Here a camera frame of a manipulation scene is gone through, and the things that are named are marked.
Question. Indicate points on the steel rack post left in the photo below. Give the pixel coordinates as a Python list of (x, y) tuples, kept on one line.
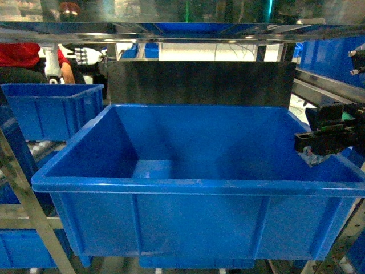
[(39, 221)]

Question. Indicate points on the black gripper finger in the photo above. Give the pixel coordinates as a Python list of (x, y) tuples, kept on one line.
[(324, 142), (332, 115)]

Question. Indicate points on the blue bin left upper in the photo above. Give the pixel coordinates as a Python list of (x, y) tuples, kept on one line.
[(53, 112)]

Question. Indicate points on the steel upper shelf rail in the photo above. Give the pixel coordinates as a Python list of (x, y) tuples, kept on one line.
[(115, 32)]

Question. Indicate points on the blue bin lower shelf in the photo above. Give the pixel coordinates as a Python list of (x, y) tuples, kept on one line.
[(194, 263)]

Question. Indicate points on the steel rack post right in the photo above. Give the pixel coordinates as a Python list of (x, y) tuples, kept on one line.
[(349, 234)]

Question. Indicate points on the dark back panel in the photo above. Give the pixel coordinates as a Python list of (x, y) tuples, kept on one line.
[(201, 82)]

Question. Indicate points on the steel rack post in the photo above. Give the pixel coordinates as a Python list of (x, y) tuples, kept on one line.
[(349, 234), (39, 221)]

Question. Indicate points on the person in red shirt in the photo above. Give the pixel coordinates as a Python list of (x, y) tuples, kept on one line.
[(21, 63)]

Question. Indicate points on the blue bin on shelf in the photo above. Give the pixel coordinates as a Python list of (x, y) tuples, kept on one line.
[(218, 182)]

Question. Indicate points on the white robotic hand background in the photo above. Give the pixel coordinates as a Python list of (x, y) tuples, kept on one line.
[(87, 56)]

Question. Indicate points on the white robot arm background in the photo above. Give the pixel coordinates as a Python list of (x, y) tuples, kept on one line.
[(334, 127)]

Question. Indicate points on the blue bin left lower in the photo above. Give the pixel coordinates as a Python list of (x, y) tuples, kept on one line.
[(22, 249)]

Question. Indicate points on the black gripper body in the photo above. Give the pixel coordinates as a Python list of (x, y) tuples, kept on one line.
[(358, 114)]

